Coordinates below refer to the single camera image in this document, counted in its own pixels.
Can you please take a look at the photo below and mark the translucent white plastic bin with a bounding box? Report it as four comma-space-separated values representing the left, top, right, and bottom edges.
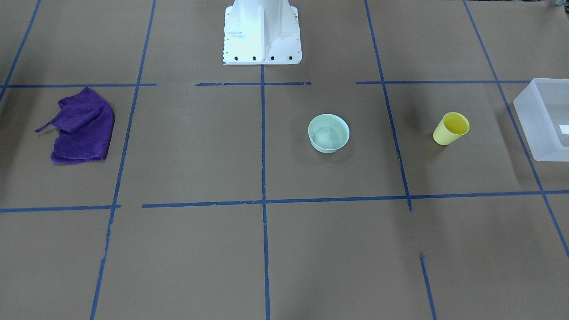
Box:
513, 78, 569, 162

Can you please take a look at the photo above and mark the purple microfiber cloth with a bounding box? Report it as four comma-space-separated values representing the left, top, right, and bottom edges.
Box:
35, 87, 115, 165

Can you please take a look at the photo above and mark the yellow plastic cup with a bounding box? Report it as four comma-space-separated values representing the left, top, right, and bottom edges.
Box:
433, 112, 470, 146

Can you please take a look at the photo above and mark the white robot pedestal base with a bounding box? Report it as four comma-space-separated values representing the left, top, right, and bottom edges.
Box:
222, 0, 303, 65

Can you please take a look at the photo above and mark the mint green bowl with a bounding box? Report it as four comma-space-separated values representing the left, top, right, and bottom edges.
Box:
307, 114, 350, 154

